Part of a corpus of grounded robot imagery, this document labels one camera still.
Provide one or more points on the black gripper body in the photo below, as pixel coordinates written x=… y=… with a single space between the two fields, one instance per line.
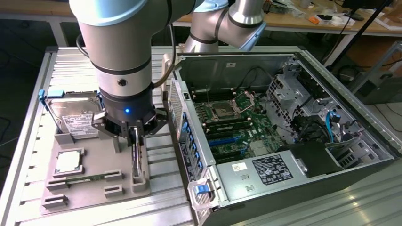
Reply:
x=119 y=103

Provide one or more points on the graphics card with silver bracket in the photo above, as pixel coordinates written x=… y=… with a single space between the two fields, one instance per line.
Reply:
x=136 y=160

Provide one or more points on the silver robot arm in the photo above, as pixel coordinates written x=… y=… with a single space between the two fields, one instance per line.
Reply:
x=119 y=47

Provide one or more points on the hard disk with blue rails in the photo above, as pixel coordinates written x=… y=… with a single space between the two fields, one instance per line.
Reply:
x=72 y=120

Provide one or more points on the grey parts rack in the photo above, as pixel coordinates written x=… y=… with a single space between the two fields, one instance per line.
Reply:
x=93 y=164

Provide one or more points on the thin locking lever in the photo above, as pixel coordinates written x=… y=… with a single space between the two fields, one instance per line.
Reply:
x=208 y=95

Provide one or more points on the silver CPU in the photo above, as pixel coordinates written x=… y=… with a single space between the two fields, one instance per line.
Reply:
x=68 y=163

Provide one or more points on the CPU socket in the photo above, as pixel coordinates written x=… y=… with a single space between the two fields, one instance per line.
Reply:
x=223 y=110

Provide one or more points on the blue expansion slot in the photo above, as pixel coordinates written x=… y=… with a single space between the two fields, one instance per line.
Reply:
x=223 y=141

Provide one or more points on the green RAM stick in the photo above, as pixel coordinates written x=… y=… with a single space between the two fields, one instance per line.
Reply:
x=84 y=179

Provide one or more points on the silver socket cover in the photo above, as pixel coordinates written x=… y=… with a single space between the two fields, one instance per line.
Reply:
x=243 y=92

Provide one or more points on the blue case latch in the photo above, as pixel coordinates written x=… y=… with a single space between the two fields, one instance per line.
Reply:
x=199 y=190

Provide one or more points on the green motherboard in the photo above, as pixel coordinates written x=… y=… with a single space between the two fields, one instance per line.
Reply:
x=263 y=122

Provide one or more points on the silver chipset heatsink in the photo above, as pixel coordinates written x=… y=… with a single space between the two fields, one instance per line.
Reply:
x=257 y=148

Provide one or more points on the silver power supply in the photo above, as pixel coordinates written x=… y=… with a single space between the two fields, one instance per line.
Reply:
x=237 y=183

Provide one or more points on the black plastic shroud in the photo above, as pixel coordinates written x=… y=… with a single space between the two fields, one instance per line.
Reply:
x=314 y=160

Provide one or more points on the open black PC case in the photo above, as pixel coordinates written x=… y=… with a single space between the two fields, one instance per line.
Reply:
x=298 y=193

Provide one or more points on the dark equipment box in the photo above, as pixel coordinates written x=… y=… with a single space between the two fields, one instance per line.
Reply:
x=386 y=89

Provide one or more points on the black stand pole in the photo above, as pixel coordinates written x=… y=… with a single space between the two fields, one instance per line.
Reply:
x=366 y=28

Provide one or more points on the black monitor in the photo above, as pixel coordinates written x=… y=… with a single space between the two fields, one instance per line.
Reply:
x=363 y=3

